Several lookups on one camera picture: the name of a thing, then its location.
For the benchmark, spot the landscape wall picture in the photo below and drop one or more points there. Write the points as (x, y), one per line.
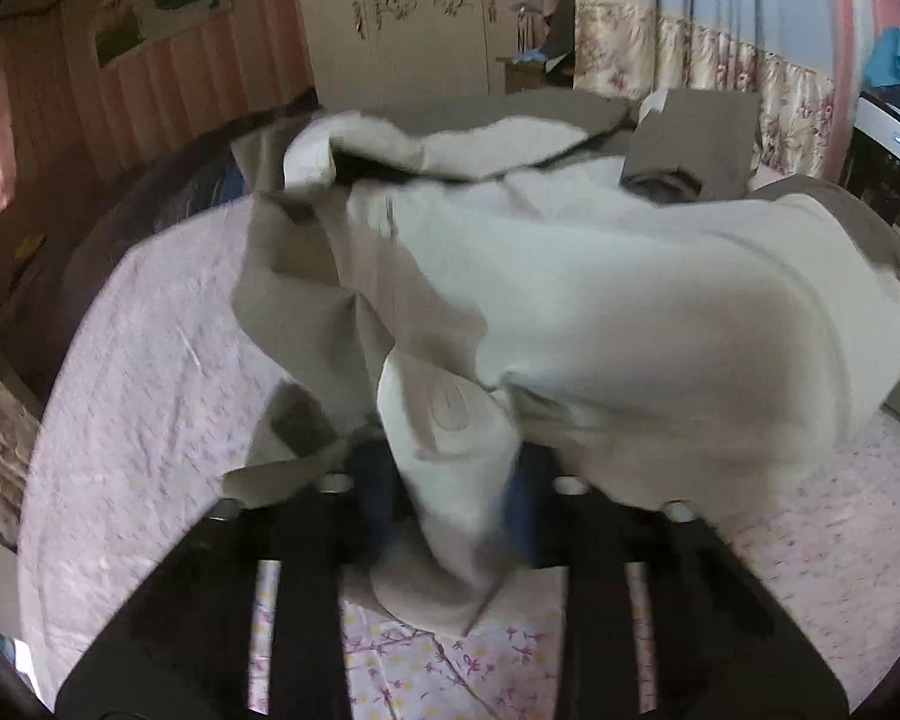
(123, 27)

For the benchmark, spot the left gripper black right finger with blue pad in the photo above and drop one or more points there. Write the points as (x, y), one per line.
(722, 646)

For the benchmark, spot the white wardrobe with decals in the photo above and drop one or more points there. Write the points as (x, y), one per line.
(371, 52)

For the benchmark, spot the wooden desk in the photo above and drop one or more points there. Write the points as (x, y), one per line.
(526, 75)

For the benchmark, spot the grey and cream jacket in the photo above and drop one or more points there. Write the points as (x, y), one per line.
(446, 282)

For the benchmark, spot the floral beige curtain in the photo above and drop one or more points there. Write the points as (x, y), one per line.
(625, 48)

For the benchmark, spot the black cabinet at right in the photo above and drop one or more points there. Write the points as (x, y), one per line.
(871, 169)

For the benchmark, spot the pink floral bed sheet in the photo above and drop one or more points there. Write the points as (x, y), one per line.
(158, 398)

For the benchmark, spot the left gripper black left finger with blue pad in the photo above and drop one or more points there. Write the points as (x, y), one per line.
(180, 646)

